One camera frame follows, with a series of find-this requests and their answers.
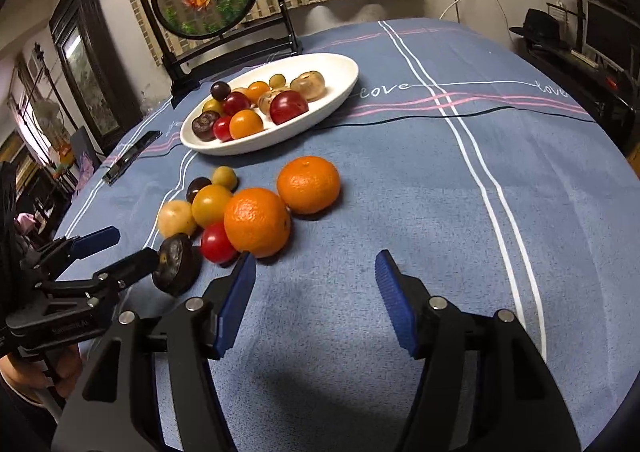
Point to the black remote control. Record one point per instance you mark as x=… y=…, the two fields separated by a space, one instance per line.
x=131 y=156

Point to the green-yellow round fruit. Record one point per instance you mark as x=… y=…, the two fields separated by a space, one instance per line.
x=277 y=80

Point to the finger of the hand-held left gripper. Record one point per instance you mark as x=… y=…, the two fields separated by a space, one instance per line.
x=135 y=264
x=97 y=239

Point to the dark wooden cabinet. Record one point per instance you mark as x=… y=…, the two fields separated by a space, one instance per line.
x=575 y=76

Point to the dark red cherry tomato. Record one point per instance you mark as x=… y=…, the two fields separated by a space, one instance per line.
x=236 y=102

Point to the yellow tomato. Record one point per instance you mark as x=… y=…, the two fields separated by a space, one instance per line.
x=212 y=205

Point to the blue striped tablecloth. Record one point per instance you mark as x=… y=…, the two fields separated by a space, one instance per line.
x=425 y=212

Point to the yellow-green cherry tomato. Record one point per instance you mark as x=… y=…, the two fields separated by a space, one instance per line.
x=212 y=105

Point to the person's left hand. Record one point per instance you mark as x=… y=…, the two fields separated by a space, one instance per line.
x=15 y=377

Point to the black monitor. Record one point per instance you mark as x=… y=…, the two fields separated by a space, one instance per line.
x=610 y=29

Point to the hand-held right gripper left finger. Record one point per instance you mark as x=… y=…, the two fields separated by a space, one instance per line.
x=232 y=307

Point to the tan round fruit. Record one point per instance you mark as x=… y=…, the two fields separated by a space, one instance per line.
x=176 y=218
x=241 y=91

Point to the dark brown mangosteen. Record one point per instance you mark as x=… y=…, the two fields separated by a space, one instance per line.
x=204 y=125
x=175 y=264

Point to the small orange cherry tomato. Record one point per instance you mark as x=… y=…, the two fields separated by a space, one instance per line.
x=257 y=90

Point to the white oval plate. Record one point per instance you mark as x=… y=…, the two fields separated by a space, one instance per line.
x=330 y=69

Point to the black hat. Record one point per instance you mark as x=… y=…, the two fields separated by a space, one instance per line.
x=540 y=26

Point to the small yellow-tan fruit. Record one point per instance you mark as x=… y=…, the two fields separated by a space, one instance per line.
x=223 y=176

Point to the black floor stand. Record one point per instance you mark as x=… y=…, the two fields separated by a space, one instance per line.
x=47 y=81

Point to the flat mandarin orange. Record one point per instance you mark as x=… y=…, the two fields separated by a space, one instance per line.
x=308 y=185

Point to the white standing fan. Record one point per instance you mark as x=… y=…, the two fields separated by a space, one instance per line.
x=47 y=112

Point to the dark wood framed painting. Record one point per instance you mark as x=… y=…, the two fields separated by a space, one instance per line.
x=82 y=61

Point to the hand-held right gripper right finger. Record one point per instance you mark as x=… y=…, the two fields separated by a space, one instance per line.
x=397 y=307

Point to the large orange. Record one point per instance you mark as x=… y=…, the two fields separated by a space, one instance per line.
x=257 y=222

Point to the large red apple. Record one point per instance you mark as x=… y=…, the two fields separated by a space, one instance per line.
x=288 y=107

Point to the tan potato-shaped fruit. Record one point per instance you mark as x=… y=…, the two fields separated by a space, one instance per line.
x=266 y=100

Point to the small dark purple fruit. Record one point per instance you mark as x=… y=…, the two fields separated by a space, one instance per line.
x=219 y=90
x=196 y=188

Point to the beige ribbed round fruit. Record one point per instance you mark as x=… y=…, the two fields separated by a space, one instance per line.
x=308 y=85

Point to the small orange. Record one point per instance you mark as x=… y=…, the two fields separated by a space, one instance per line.
x=246 y=124

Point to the purple cloth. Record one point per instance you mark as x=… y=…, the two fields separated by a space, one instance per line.
x=85 y=169

